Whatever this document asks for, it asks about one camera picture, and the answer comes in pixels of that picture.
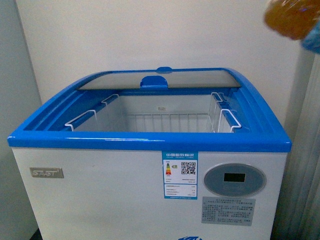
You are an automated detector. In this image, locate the grey vertical blind curtain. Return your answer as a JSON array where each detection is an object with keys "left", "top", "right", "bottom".
[{"left": 271, "top": 55, "right": 320, "bottom": 240}]

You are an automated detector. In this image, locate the white wire freezer basket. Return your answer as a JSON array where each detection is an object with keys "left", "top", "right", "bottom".
[{"left": 64, "top": 92, "right": 242, "bottom": 133}]

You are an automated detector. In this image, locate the energy label sticker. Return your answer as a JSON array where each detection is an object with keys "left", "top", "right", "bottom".
[{"left": 162, "top": 151, "right": 199, "bottom": 200}]

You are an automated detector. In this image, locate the grey instruction sticker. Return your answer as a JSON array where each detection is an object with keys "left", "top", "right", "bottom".
[{"left": 201, "top": 196, "right": 256, "bottom": 227}]

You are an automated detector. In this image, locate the silver brand badge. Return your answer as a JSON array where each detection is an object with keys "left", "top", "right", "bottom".
[{"left": 29, "top": 167, "right": 64, "bottom": 179}]

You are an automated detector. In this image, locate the round grey control panel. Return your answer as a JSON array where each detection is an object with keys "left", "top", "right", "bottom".
[{"left": 203, "top": 163, "right": 267, "bottom": 198}]

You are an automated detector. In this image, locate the glass freezer sliding lid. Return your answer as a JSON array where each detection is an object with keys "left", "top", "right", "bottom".
[{"left": 79, "top": 66, "right": 241, "bottom": 90}]

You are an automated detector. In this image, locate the white blue chest freezer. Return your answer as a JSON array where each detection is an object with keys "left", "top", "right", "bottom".
[{"left": 7, "top": 68, "right": 292, "bottom": 240}]

